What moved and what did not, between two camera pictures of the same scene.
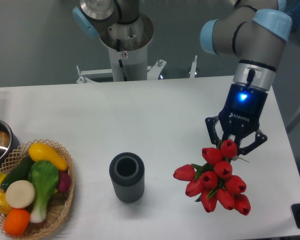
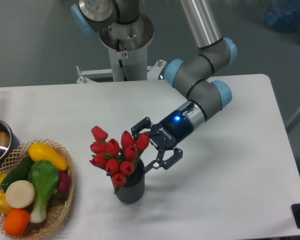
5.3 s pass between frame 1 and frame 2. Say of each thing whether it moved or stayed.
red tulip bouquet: moved
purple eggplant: stayed
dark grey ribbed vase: stayed
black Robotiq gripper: moved
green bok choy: stayed
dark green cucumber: stayed
